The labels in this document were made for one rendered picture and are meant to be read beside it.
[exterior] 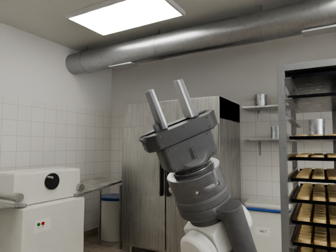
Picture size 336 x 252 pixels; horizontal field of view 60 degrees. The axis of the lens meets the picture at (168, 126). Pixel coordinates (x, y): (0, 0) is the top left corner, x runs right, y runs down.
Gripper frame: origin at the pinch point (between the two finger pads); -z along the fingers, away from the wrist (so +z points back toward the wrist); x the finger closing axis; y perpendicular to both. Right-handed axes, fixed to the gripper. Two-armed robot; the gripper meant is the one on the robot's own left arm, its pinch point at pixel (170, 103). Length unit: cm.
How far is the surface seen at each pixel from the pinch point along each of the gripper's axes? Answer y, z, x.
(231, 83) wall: -335, 39, 202
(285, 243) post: -57, 79, 45
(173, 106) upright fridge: -307, 36, 99
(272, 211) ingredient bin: -220, 174, 138
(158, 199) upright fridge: -303, 139, 38
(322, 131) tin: -226, 118, 234
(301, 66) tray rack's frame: -60, 11, 80
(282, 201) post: -59, 63, 52
